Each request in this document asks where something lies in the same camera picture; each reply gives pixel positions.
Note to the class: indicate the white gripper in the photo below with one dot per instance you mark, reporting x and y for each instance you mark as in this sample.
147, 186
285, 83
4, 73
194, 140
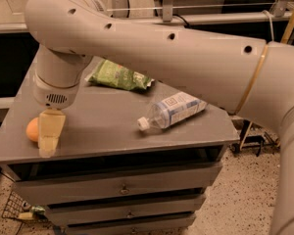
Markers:
54, 96

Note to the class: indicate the grey drawer cabinet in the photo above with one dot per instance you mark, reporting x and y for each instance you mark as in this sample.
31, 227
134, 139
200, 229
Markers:
108, 177

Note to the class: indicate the black wire basket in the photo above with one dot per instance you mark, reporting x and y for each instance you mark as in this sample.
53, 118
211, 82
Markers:
16, 208

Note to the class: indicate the green chip bag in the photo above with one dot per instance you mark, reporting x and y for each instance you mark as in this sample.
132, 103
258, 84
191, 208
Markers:
116, 76

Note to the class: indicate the yellow black cart frame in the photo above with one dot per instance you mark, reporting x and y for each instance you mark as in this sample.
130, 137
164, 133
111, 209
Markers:
252, 136

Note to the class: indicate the clear plastic water bottle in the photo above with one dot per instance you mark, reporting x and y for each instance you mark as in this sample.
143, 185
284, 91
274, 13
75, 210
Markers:
171, 110

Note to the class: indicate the orange fruit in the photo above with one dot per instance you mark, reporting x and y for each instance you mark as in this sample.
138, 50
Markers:
32, 130

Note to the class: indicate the metal railing frame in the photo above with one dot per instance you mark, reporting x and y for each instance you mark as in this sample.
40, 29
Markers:
174, 11

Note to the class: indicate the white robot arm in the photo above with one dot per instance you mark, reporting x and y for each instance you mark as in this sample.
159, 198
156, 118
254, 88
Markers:
249, 77

